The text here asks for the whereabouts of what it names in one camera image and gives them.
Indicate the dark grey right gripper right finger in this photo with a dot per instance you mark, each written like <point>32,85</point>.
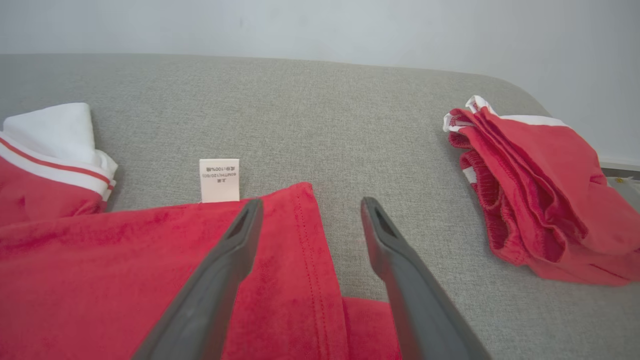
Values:
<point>425,320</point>

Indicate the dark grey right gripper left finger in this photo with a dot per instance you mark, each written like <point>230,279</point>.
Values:
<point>210,310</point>

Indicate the red Bulls jersey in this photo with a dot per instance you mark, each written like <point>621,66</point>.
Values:
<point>75,275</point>

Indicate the red shorts with white stripe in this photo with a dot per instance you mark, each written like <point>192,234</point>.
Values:
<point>550,165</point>

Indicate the grey fabric sofa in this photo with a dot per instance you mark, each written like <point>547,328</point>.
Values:
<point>300,110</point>

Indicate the white wall baseboard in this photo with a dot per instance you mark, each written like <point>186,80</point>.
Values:
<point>622,165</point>

